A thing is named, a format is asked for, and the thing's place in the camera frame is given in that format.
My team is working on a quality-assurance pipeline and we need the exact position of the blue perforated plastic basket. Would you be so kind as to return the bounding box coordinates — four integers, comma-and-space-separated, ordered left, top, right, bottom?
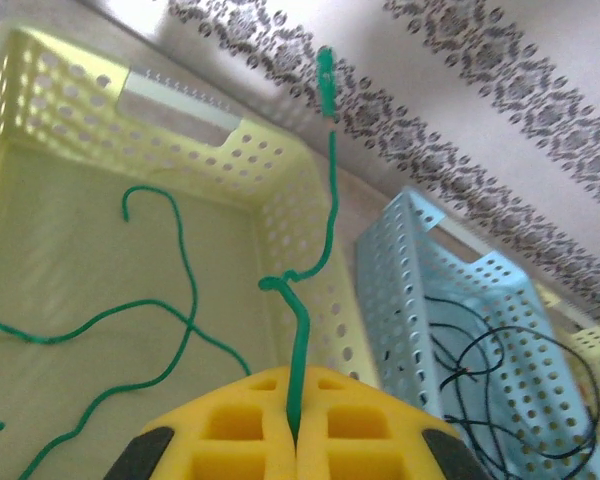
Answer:
354, 187, 600, 480

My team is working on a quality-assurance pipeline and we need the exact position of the black cable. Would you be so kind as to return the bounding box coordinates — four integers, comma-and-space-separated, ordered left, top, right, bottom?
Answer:
439, 324, 600, 461
423, 294, 536, 476

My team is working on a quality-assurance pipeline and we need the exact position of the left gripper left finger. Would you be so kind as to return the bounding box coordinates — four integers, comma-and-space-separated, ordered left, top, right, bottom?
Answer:
102, 366, 299, 480

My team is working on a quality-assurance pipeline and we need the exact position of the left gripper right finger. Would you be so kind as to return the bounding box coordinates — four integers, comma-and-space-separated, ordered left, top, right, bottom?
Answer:
294, 364, 491, 480

